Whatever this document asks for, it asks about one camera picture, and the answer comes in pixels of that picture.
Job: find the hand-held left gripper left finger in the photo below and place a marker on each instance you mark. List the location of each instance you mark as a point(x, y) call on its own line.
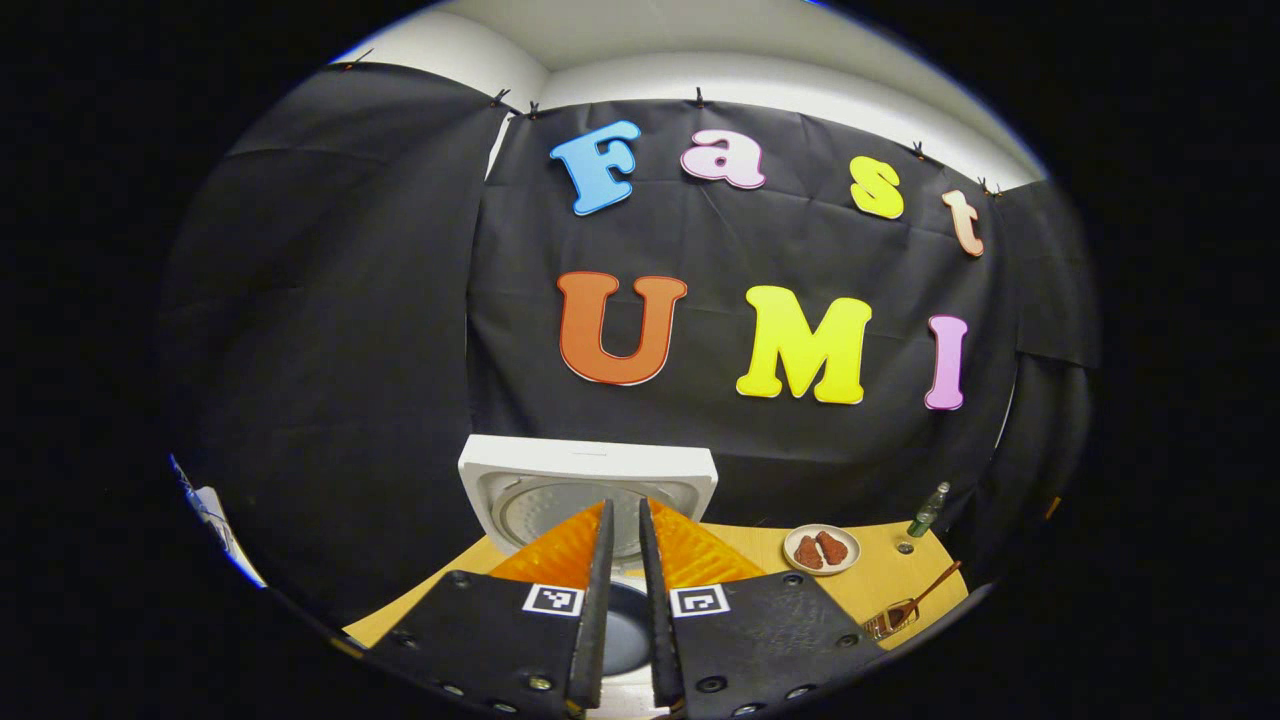
point(597, 620)

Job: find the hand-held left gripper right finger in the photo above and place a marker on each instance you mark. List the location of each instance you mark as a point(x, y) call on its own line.
point(655, 620)

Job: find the white rice cooker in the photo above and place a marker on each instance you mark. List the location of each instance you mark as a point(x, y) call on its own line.
point(580, 465)

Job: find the brown wooden spoon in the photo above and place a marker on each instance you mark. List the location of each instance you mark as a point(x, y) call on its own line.
point(930, 590)

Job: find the brown meat piece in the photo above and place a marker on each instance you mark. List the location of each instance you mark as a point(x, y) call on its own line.
point(833, 546)
point(808, 553)

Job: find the white round plate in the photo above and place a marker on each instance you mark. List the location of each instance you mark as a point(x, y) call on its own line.
point(845, 565)

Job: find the green label plastic bottle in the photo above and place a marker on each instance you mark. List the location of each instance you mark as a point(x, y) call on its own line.
point(928, 512)

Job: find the black backdrop cloth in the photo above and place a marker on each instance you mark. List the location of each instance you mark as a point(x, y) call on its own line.
point(350, 300)

